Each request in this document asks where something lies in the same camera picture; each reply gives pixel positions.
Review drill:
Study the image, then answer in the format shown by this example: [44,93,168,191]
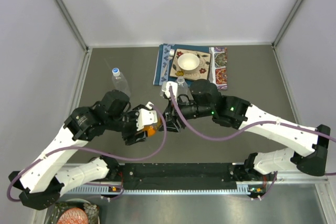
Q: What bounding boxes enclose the stacked patterned bowls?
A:
[46,199,100,223]

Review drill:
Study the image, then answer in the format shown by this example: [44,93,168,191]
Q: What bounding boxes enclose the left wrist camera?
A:
[136,102,158,131]

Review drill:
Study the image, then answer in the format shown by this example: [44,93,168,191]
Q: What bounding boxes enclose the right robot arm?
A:
[161,80,332,180]

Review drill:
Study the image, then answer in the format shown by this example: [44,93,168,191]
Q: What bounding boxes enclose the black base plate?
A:
[88,162,276,190]

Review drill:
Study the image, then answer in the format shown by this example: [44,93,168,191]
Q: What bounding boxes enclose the blue patterned placemat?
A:
[153,44,228,90]

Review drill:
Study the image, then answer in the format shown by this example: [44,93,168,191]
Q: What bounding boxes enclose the grey cable duct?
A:
[64,183,266,196]

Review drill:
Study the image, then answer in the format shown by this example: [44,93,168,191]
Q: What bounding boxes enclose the aluminium frame rail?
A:
[39,162,336,185]

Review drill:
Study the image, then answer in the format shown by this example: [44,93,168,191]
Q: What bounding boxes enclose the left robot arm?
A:
[9,90,158,210]

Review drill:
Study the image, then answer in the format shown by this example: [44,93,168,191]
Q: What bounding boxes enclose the orange juice bottle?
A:
[142,119,162,137]

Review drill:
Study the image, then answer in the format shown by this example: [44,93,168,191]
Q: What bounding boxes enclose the cream bowl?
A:
[177,53,200,73]

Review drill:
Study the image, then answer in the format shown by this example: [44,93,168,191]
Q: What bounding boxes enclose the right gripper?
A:
[158,95,214,134]

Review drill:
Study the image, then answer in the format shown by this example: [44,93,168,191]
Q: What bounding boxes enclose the blue white bottle cap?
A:
[112,68,120,77]

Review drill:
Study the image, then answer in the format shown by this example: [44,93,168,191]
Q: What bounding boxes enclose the square floral plate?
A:
[169,49,212,81]

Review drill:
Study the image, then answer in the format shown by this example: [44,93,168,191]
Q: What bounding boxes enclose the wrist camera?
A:
[160,81,178,101]
[136,102,158,131]

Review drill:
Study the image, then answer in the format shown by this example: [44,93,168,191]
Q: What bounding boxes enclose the clear plastic bottle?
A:
[176,76,188,97]
[112,71,131,97]

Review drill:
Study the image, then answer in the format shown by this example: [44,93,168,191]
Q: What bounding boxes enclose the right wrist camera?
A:
[160,81,178,101]

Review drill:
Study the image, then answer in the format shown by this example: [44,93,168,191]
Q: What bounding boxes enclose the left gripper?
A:
[108,104,149,144]

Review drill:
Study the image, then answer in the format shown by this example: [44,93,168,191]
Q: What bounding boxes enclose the silver fork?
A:
[161,49,175,77]

